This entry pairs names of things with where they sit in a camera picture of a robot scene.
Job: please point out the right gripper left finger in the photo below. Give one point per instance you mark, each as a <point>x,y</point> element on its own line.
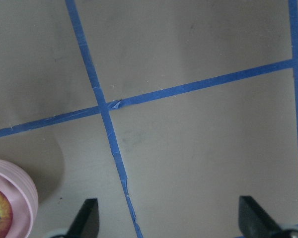
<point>87,222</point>

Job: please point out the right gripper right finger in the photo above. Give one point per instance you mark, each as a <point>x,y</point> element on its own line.
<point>255,222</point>

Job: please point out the pink bowl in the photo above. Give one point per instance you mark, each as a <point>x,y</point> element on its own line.
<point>21,192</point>

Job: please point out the red apple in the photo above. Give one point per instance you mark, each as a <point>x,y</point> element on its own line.
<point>0,213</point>

